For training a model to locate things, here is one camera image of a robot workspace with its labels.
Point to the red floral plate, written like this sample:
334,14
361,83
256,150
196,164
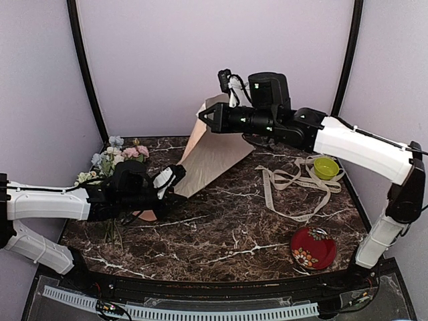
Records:
313,248

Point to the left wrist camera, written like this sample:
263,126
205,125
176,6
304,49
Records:
167,178

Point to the beige wrapping paper sheet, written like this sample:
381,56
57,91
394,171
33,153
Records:
206,157

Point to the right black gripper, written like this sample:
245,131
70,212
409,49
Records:
221,120

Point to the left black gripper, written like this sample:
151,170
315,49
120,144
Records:
168,204

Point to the white slotted cable duct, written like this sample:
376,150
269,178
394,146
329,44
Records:
163,310

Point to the pink fake rose stem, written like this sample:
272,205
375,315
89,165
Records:
136,152

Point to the yellow-green cup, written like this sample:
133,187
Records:
327,169

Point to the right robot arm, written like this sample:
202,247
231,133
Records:
400,163

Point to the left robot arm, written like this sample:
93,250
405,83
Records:
23,201

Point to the black front table rail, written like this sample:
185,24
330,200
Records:
123,289

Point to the left black frame post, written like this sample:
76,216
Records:
77,35

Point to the blue fake flower stem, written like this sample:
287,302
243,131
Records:
97,158

